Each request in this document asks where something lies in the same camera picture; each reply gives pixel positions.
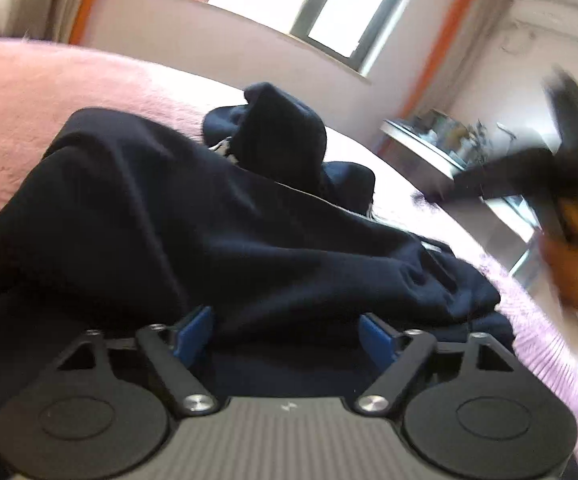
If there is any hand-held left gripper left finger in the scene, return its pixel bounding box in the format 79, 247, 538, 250
56, 305, 220, 416

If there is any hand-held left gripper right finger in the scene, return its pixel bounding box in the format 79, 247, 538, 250
351, 312, 514, 418

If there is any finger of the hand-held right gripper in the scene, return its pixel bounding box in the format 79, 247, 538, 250
411, 147, 562, 208

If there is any dark navy garment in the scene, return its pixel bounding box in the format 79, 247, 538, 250
0, 81, 517, 480

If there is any person's right hand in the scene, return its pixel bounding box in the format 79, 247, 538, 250
539, 195, 578, 313

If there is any pink quilted bedspread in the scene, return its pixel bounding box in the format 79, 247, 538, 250
0, 40, 578, 480

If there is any beige curtain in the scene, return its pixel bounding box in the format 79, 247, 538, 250
49, 0, 104, 46

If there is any white wall shelf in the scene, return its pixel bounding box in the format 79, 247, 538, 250
380, 119, 544, 281

